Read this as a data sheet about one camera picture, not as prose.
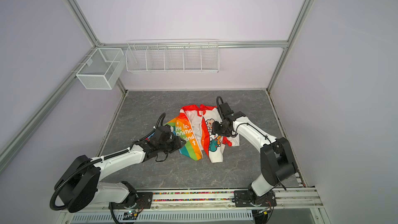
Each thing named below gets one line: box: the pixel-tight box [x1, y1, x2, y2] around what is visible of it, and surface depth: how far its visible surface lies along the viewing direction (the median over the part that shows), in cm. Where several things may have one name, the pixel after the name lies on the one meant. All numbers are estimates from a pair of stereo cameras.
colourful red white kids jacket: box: [163, 104, 240, 164], surface depth 94 cm
